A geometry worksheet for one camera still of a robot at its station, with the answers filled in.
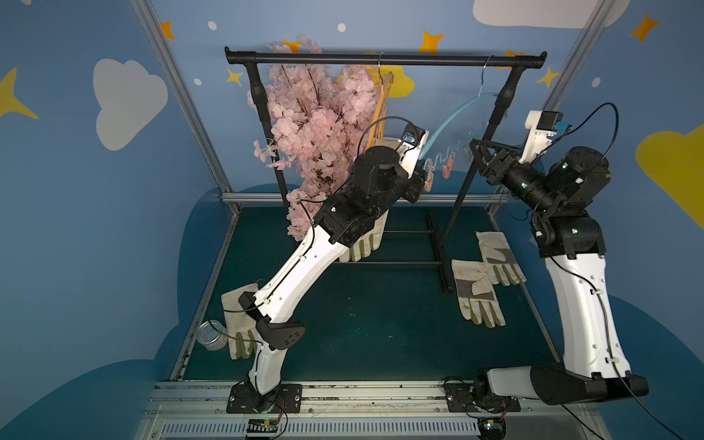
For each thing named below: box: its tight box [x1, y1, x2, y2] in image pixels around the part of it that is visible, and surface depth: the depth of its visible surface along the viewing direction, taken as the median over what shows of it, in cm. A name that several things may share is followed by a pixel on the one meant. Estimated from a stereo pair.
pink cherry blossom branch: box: [247, 35, 384, 242], surface depth 73 cm
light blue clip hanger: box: [418, 55, 498, 192], surface depth 58 cm
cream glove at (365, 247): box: [339, 209, 390, 263], surface depth 86 cm
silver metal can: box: [196, 319, 229, 352], surface depth 82 cm
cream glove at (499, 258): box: [474, 231, 528, 286], surface depth 106 cm
